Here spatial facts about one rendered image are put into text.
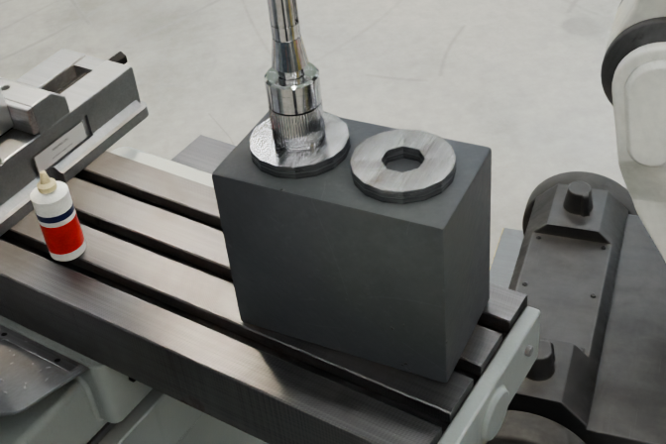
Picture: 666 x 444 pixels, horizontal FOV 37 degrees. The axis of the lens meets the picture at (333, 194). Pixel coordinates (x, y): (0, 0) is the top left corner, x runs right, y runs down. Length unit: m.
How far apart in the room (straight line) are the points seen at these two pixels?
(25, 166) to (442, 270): 0.57
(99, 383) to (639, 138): 0.67
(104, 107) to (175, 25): 2.30
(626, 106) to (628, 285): 0.45
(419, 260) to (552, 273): 0.73
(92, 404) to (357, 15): 2.48
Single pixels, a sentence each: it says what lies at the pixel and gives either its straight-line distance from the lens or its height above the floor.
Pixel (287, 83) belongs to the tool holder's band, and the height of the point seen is 1.20.
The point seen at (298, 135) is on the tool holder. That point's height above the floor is 1.15.
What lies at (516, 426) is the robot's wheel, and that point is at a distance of 1.32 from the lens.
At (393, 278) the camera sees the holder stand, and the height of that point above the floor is 1.05.
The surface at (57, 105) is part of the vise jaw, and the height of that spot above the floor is 1.02.
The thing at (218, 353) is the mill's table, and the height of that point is 0.93.
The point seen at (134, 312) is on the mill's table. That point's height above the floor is 0.93.
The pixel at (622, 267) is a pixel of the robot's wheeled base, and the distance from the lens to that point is 1.59.
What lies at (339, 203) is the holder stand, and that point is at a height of 1.12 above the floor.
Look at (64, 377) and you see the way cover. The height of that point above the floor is 0.86.
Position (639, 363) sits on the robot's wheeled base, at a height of 0.57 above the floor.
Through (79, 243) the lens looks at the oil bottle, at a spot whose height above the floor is 0.95.
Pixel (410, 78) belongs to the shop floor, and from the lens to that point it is 3.10.
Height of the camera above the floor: 1.63
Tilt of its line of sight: 38 degrees down
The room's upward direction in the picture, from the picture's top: 6 degrees counter-clockwise
